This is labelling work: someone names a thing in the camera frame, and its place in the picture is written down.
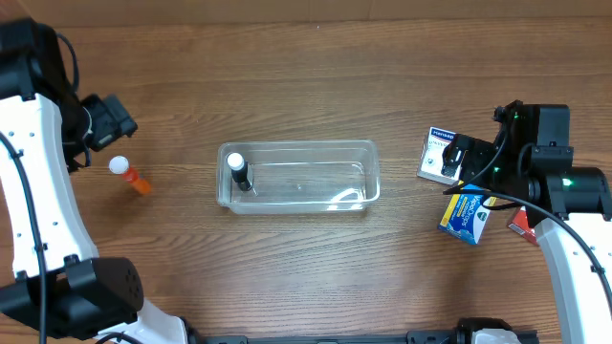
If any white plaster box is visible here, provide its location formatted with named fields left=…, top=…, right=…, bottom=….
left=417, top=127, right=460, bottom=185

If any orange vitamin tube white cap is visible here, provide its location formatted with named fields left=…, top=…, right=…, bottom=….
left=108, top=156, right=151, bottom=195

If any blue yellow VapoDrops box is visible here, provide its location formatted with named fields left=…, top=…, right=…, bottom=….
left=438, top=194, right=496, bottom=245

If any red medicine box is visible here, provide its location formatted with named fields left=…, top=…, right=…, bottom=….
left=507, top=206, right=538, bottom=246

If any dark syrup bottle white cap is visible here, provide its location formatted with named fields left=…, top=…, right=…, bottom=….
left=227, top=152, right=252, bottom=192

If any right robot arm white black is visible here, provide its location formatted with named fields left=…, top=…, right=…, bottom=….
left=442, top=100, right=611, bottom=343

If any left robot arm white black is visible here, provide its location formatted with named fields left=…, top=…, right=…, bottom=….
left=1, top=18, right=200, bottom=343

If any clear plastic container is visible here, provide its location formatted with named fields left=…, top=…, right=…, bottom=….
left=216, top=140, right=381, bottom=215

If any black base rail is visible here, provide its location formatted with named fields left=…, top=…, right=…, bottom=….
left=188, top=317, right=540, bottom=344

